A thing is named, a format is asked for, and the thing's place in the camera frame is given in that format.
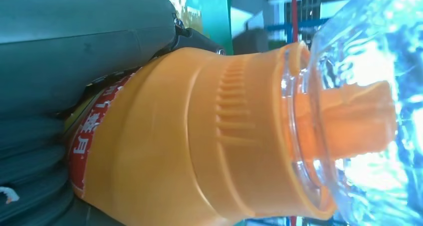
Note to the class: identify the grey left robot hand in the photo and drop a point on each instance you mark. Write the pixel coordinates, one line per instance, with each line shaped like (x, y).
(66, 36)

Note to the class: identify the orange detergent bottle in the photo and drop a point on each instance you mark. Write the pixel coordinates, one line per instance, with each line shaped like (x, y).
(198, 135)

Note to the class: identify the green table board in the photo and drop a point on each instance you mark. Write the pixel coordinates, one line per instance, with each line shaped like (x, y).
(214, 16)

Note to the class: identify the red pole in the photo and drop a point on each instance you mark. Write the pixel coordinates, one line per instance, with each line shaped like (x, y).
(294, 13)

